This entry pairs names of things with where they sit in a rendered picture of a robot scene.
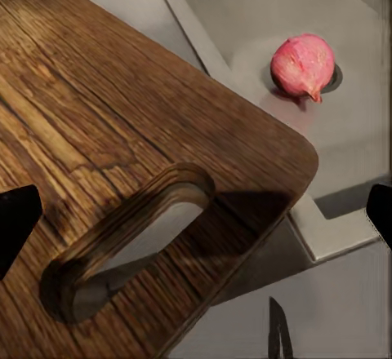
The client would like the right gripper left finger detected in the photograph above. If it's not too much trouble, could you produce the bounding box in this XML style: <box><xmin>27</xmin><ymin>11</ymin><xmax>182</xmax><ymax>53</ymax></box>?
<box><xmin>0</xmin><ymin>184</ymin><xmax>42</xmax><ymax>282</ymax></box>

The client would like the cutting board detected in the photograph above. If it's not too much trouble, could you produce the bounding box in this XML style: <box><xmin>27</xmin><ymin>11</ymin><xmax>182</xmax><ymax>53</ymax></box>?
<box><xmin>0</xmin><ymin>0</ymin><xmax>319</xmax><ymax>359</ymax></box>

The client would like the vidalia onion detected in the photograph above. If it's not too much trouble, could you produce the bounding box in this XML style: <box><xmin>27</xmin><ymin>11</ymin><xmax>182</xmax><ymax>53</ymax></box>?
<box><xmin>270</xmin><ymin>33</ymin><xmax>334</xmax><ymax>103</ymax></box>

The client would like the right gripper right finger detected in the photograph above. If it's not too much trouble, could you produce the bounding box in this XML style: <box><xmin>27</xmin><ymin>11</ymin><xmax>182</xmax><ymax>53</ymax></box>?
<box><xmin>367</xmin><ymin>184</ymin><xmax>392</xmax><ymax>249</ymax></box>

